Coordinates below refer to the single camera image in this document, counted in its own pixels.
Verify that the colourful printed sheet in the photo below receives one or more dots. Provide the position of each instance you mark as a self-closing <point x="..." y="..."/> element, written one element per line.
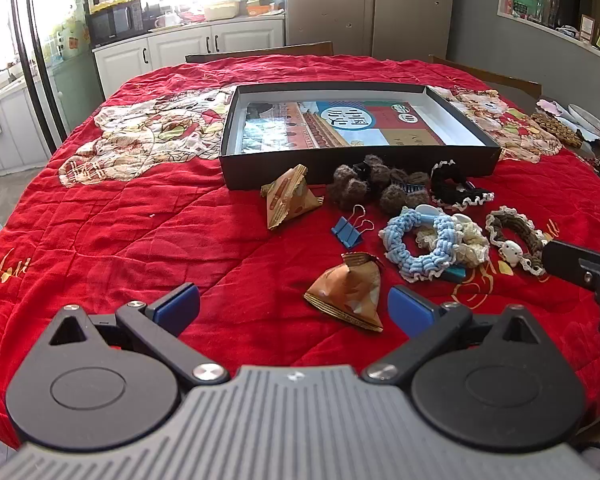
<point x="330" y="125"/>

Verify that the red printed blanket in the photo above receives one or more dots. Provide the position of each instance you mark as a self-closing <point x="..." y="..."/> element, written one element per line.
<point x="155" y="240"/>

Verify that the brown beaded mat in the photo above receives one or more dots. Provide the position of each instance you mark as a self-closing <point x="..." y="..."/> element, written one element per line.
<point x="555" y="129"/>

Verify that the beige double-door refrigerator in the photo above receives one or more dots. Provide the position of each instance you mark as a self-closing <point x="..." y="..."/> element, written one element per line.
<point x="370" y="10"/>

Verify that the white plastic basin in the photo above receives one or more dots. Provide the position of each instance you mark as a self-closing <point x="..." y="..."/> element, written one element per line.
<point x="222" y="11"/>

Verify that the white plastic hair clip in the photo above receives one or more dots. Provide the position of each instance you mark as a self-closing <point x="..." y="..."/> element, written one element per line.
<point x="426" y="208"/>

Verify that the orange box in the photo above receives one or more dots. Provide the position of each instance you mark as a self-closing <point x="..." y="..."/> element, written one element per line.
<point x="259" y="8"/>

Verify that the cream knitted scrunchie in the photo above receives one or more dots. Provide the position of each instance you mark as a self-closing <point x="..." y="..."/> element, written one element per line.
<point x="472" y="240"/>

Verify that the brown fuzzy navy hair clip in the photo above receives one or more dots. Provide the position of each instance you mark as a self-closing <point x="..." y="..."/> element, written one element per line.
<point x="395" y="197"/>

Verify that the brown triangular snack packet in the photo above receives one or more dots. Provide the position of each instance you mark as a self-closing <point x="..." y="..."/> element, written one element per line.
<point x="287" y="195"/>
<point x="345" y="290"/>

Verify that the white wall shelf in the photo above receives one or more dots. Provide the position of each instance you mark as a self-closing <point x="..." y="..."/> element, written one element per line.
<point x="560" y="30"/>

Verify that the black sliding door frame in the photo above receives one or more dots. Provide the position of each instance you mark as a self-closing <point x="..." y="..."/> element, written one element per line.
<point x="32" y="50"/>

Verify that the dark blue binder clip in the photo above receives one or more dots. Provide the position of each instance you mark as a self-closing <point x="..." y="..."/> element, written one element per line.
<point x="345" y="234"/>

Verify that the white plate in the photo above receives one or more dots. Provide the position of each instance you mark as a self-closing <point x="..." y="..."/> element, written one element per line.
<point x="592" y="120"/>

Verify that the black microwave oven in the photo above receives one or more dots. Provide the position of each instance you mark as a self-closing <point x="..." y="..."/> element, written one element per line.
<point x="115" y="22"/>

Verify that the yellow cloth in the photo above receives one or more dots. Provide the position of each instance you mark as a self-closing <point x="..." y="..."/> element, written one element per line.
<point x="112" y="2"/>

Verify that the light blue knitted scrunchie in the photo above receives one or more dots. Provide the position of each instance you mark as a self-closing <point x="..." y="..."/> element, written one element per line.
<point x="395" y="230"/>

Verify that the black white-trimmed scrunchie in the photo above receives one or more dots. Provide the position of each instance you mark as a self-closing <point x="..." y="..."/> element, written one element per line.
<point x="442" y="180"/>

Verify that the pink paper piece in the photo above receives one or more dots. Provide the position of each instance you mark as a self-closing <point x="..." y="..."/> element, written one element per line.
<point x="550" y="107"/>

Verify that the white kitchen cabinets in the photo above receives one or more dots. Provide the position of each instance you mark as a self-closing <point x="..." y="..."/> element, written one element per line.
<point x="190" y="50"/>

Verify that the brown white-trimmed scrunchie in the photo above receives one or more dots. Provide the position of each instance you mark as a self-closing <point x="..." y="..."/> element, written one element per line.
<point x="527" y="227"/>

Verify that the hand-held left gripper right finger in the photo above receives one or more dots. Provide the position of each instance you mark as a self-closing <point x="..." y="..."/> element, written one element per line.
<point x="405" y="307"/>

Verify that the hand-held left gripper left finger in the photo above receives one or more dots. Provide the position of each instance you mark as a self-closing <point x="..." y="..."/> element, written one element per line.
<point x="177" y="305"/>

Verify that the white mug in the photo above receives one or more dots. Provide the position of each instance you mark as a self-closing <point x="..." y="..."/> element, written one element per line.
<point x="161" y="21"/>

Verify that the black shallow box tray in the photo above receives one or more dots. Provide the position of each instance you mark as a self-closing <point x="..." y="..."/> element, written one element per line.
<point x="280" y="172"/>

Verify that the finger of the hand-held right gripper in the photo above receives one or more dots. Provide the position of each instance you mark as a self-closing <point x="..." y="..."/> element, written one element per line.
<point x="565" y="260"/>

